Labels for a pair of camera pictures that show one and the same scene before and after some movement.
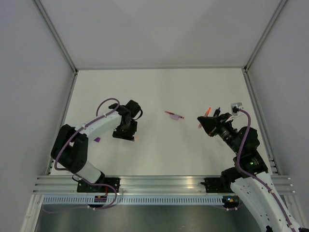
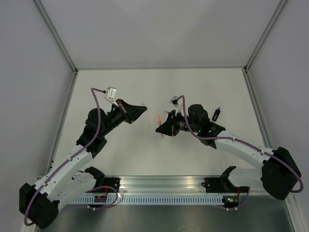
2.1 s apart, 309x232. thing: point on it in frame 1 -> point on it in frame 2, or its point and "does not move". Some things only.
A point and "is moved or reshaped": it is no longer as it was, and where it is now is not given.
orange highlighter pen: [206, 114] is moved or reshaped
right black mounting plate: [216, 184] does not move
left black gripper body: [125, 132] -> [116, 117]
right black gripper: [212, 124] -> [169, 127]
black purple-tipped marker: [217, 112] does not move
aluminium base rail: [63, 184] does not move
